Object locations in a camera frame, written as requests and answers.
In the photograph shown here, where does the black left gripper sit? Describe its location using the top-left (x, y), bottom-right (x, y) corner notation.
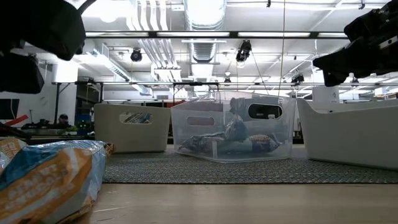
top-left (0, 51), bottom-right (45, 95)

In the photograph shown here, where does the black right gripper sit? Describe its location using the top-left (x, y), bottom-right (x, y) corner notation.
top-left (312, 0), bottom-right (398, 88)

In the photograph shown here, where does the blue yellow granola bar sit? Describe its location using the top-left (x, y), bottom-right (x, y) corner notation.
top-left (248, 134), bottom-right (282, 153)

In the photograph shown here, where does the bright blue granola bar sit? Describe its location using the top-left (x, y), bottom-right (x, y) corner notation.
top-left (178, 133), bottom-right (228, 153)

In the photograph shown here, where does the blue orange granola bar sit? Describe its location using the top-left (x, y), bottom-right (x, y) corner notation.
top-left (0, 139), bottom-right (116, 224)

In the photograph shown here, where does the person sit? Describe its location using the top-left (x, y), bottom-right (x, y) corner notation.
top-left (57, 113), bottom-right (71, 128)

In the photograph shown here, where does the small green background plant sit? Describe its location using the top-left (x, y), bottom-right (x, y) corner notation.
top-left (60, 125), bottom-right (78, 135)

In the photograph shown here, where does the frosted white plastic bin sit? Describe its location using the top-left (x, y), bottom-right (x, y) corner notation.
top-left (93, 103), bottom-right (171, 154)

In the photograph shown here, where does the long ceiling light bar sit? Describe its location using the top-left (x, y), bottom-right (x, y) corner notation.
top-left (83, 30), bottom-right (351, 40)

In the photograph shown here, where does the clear plastic bin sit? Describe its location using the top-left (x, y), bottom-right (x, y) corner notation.
top-left (169, 90), bottom-right (297, 164)

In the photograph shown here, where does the grey woven mat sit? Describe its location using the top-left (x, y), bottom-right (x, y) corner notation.
top-left (102, 144), bottom-right (398, 184)

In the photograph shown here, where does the black wall monitor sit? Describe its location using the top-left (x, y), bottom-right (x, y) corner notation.
top-left (0, 98), bottom-right (20, 121)

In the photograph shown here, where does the thin hanging cable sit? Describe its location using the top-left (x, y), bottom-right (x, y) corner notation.
top-left (277, 0), bottom-right (287, 96)

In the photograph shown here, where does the white ceiling duct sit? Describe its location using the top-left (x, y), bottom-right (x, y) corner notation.
top-left (77, 49), bottom-right (153, 96)

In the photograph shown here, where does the black horizontal rail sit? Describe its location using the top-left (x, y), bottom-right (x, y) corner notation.
top-left (51, 80), bottom-right (398, 125)

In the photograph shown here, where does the silver round ceiling duct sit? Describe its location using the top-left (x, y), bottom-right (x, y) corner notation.
top-left (183, 0), bottom-right (228, 63)

